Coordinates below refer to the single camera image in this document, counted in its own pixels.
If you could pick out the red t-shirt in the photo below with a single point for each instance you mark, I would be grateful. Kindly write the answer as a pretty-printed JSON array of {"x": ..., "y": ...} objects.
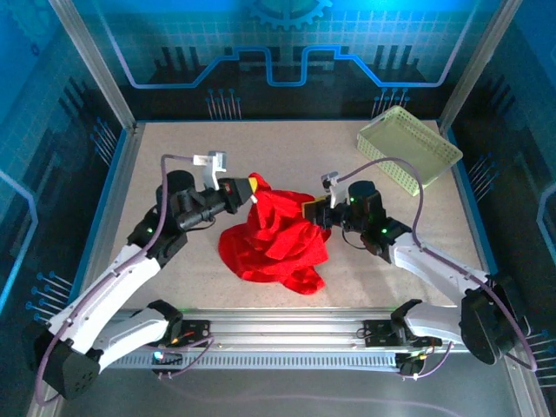
[{"x": 278, "y": 243}]

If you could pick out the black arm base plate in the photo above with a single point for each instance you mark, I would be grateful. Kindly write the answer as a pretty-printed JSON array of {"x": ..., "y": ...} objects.
[
  {"x": 378, "y": 332},
  {"x": 195, "y": 330}
]

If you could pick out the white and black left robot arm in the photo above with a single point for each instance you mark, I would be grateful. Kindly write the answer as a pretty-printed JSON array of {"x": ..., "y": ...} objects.
[{"x": 100, "y": 295}]

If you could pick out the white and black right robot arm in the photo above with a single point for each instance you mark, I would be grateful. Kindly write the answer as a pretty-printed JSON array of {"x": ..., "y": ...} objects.
[{"x": 434, "y": 265}]

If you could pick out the aluminium frame post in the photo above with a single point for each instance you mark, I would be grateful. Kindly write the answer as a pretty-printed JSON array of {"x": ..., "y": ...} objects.
[
  {"x": 93, "y": 65},
  {"x": 478, "y": 65}
]

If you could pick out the pale green plastic basket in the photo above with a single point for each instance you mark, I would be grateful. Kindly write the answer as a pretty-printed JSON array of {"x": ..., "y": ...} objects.
[{"x": 404, "y": 139}]

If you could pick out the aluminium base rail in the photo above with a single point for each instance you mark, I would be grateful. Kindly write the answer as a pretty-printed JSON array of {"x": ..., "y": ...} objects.
[{"x": 282, "y": 328}]

